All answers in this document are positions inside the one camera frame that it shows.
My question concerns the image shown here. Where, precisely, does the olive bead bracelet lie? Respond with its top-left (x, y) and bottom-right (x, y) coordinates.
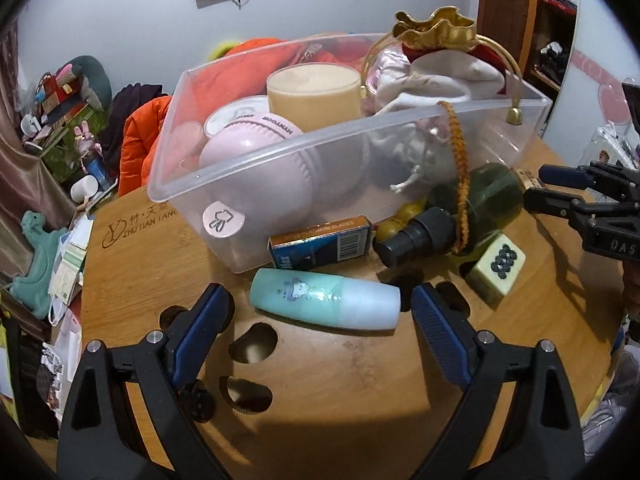
top-left (375, 200), bottom-right (431, 242)

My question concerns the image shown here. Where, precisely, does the yellow-green pillow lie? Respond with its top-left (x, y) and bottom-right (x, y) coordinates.
top-left (207, 40), bottom-right (246, 62)

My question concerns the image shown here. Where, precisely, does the white sneaker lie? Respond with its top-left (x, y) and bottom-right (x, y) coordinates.
top-left (582, 395), bottom-right (632, 456)

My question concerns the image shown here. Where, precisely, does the green spray bottle black cap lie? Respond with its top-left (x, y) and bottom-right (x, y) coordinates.
top-left (374, 162), bottom-right (526, 268)

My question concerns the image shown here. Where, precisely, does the white round pad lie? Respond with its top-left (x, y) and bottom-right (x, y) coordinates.
top-left (203, 96), bottom-right (272, 138)

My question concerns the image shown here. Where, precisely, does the orange down jacket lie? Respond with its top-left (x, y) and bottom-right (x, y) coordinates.
top-left (118, 37), bottom-right (351, 197)

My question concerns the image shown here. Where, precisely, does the teal and white bottle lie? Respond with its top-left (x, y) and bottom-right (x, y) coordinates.
top-left (249, 267), bottom-right (402, 333)

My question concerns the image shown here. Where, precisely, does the pink heart wall sticker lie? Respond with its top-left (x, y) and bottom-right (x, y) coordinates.
top-left (570, 50), bottom-right (640, 127)

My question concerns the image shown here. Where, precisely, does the pile of books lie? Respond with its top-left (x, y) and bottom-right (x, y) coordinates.
top-left (47, 215), bottom-right (94, 307)

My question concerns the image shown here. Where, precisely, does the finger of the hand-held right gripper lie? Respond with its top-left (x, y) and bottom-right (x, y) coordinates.
top-left (539, 160), bottom-right (640, 197)
top-left (523, 187), bottom-right (602, 232)

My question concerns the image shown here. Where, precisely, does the clear plastic storage box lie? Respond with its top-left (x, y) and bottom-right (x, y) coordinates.
top-left (146, 32), bottom-right (553, 275)

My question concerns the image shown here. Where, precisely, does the green patterned box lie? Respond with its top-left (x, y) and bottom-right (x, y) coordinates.
top-left (40, 110), bottom-right (112, 186)

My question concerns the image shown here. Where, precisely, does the stack of toys and boxes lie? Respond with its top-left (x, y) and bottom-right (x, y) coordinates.
top-left (20, 65), bottom-right (98, 136)

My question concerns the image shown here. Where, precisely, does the pink bunny bottle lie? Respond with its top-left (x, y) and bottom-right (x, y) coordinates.
top-left (75, 122), bottom-right (114, 189)

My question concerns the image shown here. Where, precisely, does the white cloth pouch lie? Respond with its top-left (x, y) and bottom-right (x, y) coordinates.
top-left (372, 52), bottom-right (504, 196)

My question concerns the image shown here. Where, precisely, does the grey plush toy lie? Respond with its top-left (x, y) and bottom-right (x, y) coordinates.
top-left (70, 55), bottom-right (113, 111)

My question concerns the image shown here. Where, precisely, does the red and gold pouch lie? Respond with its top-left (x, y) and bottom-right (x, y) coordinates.
top-left (392, 7), bottom-right (524, 126)

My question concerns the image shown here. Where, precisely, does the cream-filled clear jar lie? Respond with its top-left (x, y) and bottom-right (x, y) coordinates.
top-left (266, 64), bottom-right (362, 134)

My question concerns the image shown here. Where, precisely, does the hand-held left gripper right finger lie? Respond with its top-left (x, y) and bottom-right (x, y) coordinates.
top-left (410, 282), bottom-right (587, 480)

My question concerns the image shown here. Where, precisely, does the wooden desktop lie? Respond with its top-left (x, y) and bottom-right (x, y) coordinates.
top-left (80, 135), bottom-right (626, 480)

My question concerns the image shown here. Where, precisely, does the orange braided cord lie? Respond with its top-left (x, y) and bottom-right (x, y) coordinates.
top-left (437, 101), bottom-right (471, 256)

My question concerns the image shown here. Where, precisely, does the green mahjong tile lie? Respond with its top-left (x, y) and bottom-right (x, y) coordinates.
top-left (465, 234), bottom-right (527, 306)

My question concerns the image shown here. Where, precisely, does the teal dinosaur plush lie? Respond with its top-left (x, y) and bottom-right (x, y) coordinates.
top-left (10, 210), bottom-right (69, 318)

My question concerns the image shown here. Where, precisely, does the clear pencil pouch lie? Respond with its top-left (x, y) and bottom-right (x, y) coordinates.
top-left (585, 122), bottom-right (640, 171)

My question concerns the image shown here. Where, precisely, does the wooden door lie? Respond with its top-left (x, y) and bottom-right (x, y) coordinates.
top-left (479, 0), bottom-right (542, 78)

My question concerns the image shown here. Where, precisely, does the pink round device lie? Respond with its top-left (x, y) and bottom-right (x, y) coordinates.
top-left (199, 111), bottom-right (317, 237)

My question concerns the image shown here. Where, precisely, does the wooden shelf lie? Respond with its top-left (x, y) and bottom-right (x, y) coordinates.
top-left (530, 0), bottom-right (582, 92)

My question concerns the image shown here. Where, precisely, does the white cup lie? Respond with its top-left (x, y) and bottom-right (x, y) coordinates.
top-left (70, 176), bottom-right (99, 204)

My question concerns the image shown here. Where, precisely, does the dark purple clothing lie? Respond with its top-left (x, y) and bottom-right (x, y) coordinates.
top-left (102, 82), bottom-right (168, 181)

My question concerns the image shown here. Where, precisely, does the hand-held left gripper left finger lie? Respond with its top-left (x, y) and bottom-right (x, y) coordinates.
top-left (57, 282), bottom-right (236, 480)

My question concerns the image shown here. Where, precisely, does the brown striped curtain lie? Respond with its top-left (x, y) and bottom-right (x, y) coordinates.
top-left (0, 35), bottom-right (63, 281)

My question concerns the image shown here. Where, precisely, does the blue and orange small box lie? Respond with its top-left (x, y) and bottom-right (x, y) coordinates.
top-left (268, 215), bottom-right (373, 269)

